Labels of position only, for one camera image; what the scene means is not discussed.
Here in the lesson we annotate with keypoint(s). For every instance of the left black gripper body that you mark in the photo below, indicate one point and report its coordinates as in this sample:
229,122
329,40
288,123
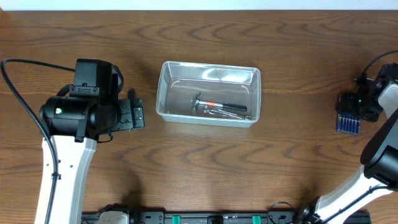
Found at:
124,121

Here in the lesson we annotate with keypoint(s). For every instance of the small claw hammer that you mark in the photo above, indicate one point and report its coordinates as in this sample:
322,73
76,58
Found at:
198,102

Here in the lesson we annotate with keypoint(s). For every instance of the clear plastic container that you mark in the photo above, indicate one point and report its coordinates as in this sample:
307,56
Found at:
179,82

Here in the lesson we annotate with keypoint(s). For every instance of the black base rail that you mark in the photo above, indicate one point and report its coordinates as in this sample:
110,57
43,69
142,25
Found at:
163,217

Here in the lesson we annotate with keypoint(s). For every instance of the silver wrench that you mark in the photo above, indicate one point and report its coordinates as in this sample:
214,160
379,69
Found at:
218,111

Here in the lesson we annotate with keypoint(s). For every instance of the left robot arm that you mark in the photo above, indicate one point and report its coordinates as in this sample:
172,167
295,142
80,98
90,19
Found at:
74,120

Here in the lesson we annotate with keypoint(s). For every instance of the blue precision screwdriver set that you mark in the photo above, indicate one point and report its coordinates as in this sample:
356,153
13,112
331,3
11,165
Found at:
348,124

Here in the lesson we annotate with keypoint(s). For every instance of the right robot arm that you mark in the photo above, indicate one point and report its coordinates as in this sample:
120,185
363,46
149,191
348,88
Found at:
377,174

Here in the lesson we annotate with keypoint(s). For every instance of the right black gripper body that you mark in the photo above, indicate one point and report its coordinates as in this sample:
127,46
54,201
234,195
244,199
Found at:
365,107

